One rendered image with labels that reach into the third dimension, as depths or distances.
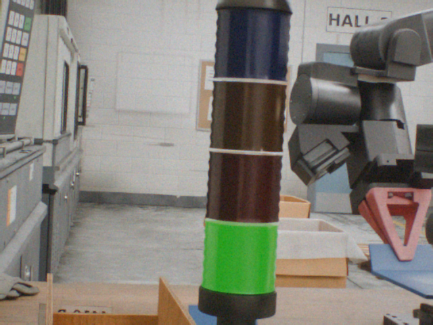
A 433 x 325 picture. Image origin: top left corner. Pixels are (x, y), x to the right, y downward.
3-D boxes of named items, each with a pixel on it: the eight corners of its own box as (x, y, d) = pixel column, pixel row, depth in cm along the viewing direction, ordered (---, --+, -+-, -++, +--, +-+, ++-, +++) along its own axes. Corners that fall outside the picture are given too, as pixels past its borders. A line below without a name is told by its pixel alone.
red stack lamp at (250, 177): (269, 215, 48) (272, 152, 48) (287, 224, 44) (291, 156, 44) (199, 212, 47) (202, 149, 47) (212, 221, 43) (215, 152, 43)
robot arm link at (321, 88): (316, 126, 94) (331, 12, 93) (282, 124, 102) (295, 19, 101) (410, 139, 98) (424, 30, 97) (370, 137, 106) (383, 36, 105)
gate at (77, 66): (82, 152, 715) (86, 53, 711) (68, 151, 714) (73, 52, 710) (84, 147, 800) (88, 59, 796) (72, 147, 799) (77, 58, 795)
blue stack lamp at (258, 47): (277, 84, 47) (281, 20, 47) (296, 81, 44) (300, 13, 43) (206, 79, 47) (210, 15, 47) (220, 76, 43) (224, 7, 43)
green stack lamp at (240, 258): (265, 280, 48) (269, 218, 48) (283, 294, 44) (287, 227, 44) (195, 278, 47) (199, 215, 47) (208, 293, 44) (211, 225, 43)
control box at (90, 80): (92, 119, 797) (95, 76, 795) (67, 118, 794) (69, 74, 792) (93, 119, 815) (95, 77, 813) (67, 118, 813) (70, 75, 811)
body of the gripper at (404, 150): (379, 169, 92) (369, 107, 95) (350, 211, 100) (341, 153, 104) (439, 170, 93) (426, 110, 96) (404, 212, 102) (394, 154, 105)
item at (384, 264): (429, 271, 95) (430, 244, 94) (499, 299, 80) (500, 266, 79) (366, 271, 93) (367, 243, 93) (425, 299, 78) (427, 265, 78)
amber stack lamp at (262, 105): (273, 149, 48) (277, 87, 47) (291, 153, 44) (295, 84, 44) (202, 146, 47) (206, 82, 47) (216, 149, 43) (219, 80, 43)
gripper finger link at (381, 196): (381, 252, 90) (368, 170, 94) (360, 277, 96) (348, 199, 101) (444, 252, 91) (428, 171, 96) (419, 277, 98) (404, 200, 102)
